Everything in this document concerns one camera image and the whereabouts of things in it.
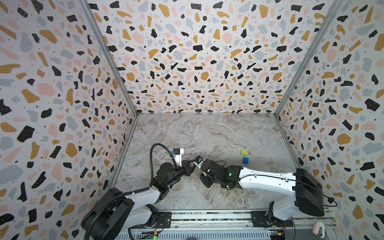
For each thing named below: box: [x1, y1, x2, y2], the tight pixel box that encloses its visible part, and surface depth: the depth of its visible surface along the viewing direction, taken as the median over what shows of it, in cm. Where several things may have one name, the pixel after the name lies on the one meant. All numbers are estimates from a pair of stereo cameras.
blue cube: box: [242, 157, 250, 164], surface depth 97 cm
